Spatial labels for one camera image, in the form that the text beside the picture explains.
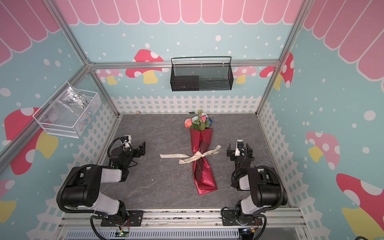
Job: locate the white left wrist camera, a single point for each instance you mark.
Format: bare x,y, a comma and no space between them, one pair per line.
126,142

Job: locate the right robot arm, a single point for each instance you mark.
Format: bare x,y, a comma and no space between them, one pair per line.
262,182

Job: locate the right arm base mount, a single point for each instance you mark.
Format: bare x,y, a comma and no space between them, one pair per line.
235,217

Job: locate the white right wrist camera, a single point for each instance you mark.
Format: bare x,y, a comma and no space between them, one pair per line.
240,150

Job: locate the light blue fake flower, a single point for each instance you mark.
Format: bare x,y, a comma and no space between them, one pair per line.
198,124

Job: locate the black wire mesh basket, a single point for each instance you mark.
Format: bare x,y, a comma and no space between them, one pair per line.
215,73

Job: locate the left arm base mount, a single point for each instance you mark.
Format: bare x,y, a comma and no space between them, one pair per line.
129,218

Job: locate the aluminium corner frame post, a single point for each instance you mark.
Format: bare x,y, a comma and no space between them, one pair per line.
54,9

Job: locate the black box in basket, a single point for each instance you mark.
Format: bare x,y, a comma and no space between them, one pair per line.
185,83

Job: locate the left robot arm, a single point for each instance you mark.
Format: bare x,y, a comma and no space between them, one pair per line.
80,192

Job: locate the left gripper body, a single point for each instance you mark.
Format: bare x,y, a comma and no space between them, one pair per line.
129,156

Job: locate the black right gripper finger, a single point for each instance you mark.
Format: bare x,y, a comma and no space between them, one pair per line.
249,151
231,153

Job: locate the white wire basket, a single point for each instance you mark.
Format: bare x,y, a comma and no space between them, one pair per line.
41,116

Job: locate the dark red wrapping paper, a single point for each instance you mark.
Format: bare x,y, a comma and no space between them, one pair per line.
202,172

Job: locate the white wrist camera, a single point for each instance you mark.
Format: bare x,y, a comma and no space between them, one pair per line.
240,150
126,142

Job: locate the clear plastic bag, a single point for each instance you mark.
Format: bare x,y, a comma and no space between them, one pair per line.
69,106

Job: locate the pink orange fake rose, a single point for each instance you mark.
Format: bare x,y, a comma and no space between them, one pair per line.
188,123

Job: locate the cream ribbon strip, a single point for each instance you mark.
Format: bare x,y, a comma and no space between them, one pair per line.
185,159

